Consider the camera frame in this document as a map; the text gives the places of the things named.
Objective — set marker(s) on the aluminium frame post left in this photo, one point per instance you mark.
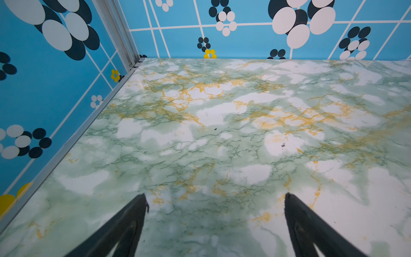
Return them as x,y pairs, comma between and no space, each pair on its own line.
113,18

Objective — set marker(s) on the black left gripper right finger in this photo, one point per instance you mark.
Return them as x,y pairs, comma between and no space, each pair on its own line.
309,233

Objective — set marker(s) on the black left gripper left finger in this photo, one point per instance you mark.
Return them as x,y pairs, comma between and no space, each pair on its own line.
120,235

